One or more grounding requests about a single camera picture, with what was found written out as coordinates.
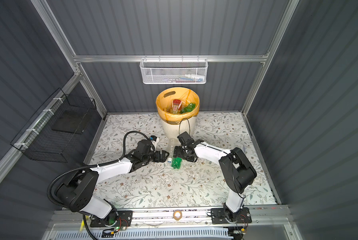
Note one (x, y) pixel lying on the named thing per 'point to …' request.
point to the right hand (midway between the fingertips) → (180, 156)
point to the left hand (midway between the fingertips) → (163, 153)
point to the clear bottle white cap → (172, 142)
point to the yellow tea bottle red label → (176, 106)
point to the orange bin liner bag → (165, 98)
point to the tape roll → (174, 214)
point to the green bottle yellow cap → (188, 108)
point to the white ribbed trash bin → (172, 131)
